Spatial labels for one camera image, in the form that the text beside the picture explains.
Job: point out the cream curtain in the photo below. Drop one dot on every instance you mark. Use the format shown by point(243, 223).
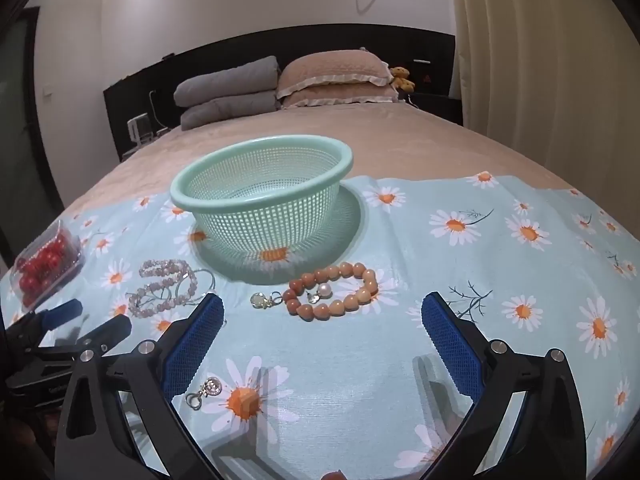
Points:
point(550, 60)

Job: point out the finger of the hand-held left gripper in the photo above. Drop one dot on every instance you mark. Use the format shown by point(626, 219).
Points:
point(62, 311)
point(107, 333)

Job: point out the beige bedspread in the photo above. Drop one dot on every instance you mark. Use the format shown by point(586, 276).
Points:
point(400, 145)

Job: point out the brown teddy bear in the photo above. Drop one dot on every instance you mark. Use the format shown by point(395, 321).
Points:
point(401, 79)

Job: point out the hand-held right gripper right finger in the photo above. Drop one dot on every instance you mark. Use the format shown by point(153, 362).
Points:
point(447, 335)

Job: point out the white bedside appliance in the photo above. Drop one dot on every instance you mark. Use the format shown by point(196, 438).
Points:
point(140, 130)

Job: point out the blue daisy print cloth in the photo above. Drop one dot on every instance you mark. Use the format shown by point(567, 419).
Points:
point(350, 360)

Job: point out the pink ruffled pillow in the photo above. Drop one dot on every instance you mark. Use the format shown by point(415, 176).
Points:
point(340, 97)
point(330, 70)

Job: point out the small silver jewelry piece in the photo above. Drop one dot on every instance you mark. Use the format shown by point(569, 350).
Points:
point(212, 387)

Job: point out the green plastic mesh basket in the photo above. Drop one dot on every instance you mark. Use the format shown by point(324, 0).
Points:
point(260, 220)

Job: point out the black headboard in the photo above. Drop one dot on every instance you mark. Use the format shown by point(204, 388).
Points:
point(240, 50)

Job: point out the grey folded quilt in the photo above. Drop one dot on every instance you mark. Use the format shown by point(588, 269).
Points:
point(230, 77)
point(225, 110)

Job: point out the dark door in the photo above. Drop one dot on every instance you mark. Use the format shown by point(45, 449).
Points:
point(20, 135)

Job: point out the black nightstand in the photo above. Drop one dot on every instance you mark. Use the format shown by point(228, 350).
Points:
point(440, 105)

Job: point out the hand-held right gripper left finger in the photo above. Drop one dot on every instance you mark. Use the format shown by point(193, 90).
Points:
point(197, 332)

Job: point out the clear box of cherry tomatoes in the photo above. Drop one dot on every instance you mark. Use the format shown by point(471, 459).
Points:
point(42, 265)

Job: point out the pearl earring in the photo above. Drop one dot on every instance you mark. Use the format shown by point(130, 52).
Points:
point(326, 290)

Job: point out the clear crystal pendant earring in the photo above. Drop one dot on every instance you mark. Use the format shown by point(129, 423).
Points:
point(258, 301)

